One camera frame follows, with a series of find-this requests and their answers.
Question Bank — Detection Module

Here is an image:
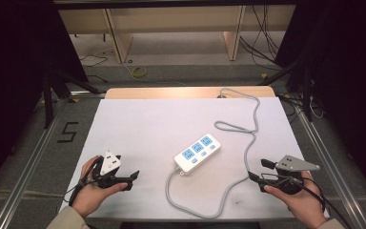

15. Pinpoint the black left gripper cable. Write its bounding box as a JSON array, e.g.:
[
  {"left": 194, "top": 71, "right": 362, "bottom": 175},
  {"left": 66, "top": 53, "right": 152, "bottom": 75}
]
[{"left": 64, "top": 156, "right": 104, "bottom": 207}]

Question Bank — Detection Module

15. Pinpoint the black curtain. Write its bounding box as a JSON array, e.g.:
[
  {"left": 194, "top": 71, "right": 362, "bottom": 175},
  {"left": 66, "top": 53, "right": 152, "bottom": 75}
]
[
  {"left": 0, "top": 0, "right": 90, "bottom": 198},
  {"left": 274, "top": 0, "right": 366, "bottom": 204}
]

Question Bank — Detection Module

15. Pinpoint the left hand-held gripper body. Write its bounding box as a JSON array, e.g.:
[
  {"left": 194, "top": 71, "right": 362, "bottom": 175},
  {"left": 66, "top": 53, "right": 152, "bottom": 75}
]
[{"left": 91, "top": 150, "right": 130, "bottom": 190}]

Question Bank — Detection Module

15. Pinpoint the person's left hand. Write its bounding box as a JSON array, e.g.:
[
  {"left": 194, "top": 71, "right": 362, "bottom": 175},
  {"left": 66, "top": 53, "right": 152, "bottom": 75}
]
[{"left": 71, "top": 155, "right": 129, "bottom": 219}]

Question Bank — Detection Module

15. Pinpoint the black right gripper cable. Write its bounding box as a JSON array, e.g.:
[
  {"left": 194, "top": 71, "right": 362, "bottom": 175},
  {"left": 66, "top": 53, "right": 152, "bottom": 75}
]
[{"left": 261, "top": 172, "right": 355, "bottom": 229}]

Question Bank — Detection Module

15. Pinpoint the aluminium floor rail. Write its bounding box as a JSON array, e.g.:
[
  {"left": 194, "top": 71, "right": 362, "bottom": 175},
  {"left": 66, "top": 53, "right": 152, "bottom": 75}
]
[
  {"left": 293, "top": 100, "right": 366, "bottom": 229},
  {"left": 0, "top": 97, "right": 70, "bottom": 229}
]

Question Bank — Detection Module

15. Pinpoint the wooden table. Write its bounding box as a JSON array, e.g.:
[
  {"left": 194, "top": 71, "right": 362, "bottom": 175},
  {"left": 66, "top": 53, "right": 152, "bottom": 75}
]
[{"left": 104, "top": 85, "right": 276, "bottom": 100}]

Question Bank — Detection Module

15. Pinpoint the bundle of black cables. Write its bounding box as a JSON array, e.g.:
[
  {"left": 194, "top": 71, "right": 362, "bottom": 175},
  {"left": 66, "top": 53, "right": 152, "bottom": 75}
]
[{"left": 238, "top": 5, "right": 284, "bottom": 72}]

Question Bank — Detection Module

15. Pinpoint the white cable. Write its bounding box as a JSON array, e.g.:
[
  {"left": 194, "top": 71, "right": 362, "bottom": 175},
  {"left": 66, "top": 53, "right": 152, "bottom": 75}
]
[{"left": 308, "top": 94, "right": 326, "bottom": 120}]

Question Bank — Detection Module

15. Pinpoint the white table cover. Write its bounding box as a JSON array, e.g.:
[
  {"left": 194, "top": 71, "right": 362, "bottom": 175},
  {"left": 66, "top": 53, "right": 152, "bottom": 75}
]
[{"left": 59, "top": 96, "right": 331, "bottom": 221}]

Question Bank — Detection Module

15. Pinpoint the thin black floor cable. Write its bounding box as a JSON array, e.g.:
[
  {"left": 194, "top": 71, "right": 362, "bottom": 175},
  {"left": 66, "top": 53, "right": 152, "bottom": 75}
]
[{"left": 78, "top": 52, "right": 110, "bottom": 84}]

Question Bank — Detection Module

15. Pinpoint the black tripod stand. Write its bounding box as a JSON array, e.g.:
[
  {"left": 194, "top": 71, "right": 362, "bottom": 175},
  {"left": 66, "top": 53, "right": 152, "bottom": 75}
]
[
  {"left": 41, "top": 67, "right": 107, "bottom": 130},
  {"left": 257, "top": 58, "right": 315, "bottom": 123}
]

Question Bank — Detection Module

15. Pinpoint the grey power strip cable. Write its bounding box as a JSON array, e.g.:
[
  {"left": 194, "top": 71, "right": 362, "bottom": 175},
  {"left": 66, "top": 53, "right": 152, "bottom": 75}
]
[{"left": 164, "top": 88, "right": 262, "bottom": 220}]

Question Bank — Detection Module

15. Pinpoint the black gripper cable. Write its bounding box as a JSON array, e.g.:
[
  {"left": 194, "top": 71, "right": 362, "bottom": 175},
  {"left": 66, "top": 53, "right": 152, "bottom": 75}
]
[
  {"left": 64, "top": 156, "right": 104, "bottom": 207},
  {"left": 261, "top": 172, "right": 355, "bottom": 229}
]

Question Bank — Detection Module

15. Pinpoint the white power strip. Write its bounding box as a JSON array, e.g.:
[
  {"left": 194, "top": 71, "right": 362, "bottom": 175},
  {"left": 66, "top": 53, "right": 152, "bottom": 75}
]
[{"left": 173, "top": 133, "right": 222, "bottom": 177}]

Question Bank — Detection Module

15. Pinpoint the yellow cable coil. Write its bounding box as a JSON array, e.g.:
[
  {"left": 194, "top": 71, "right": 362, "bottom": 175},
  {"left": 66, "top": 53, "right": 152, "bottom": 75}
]
[{"left": 131, "top": 65, "right": 148, "bottom": 79}]

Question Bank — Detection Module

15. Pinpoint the person's right hand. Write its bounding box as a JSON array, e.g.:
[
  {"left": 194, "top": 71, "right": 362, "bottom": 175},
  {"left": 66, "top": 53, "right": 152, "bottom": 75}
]
[{"left": 263, "top": 171, "right": 327, "bottom": 229}]

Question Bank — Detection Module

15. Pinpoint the light wooden desk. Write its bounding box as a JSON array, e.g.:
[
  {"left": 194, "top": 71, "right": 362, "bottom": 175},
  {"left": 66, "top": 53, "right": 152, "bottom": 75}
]
[{"left": 57, "top": 4, "right": 297, "bottom": 64}]

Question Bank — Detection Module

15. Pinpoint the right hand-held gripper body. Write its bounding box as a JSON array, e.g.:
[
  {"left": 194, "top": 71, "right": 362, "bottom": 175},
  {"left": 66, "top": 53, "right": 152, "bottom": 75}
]
[{"left": 261, "top": 155, "right": 321, "bottom": 196}]

